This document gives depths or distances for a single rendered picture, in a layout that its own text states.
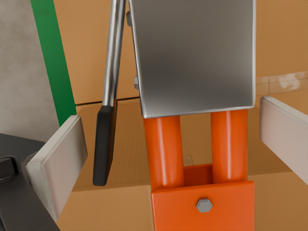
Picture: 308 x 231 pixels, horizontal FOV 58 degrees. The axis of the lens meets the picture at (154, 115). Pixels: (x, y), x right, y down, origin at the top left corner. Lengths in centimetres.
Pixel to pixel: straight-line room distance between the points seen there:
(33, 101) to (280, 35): 104
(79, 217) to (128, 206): 6
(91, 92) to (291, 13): 51
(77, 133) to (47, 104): 118
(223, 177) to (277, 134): 4
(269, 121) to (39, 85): 122
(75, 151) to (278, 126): 12
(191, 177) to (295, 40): 62
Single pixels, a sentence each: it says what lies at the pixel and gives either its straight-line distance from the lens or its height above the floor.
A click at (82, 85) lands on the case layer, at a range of 72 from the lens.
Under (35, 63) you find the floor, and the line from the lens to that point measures 133.
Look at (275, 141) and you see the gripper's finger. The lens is 18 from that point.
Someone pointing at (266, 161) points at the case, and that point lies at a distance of 38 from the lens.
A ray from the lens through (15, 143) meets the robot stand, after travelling 138.
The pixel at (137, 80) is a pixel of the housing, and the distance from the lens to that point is 16.
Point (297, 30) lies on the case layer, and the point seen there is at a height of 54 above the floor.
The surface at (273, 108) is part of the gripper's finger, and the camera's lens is 17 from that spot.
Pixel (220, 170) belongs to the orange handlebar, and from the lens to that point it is 18.
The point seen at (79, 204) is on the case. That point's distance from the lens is 36.
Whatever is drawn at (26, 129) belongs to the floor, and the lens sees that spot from 142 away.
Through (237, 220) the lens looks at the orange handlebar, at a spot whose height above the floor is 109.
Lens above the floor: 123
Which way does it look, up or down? 73 degrees down
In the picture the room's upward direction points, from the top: 175 degrees clockwise
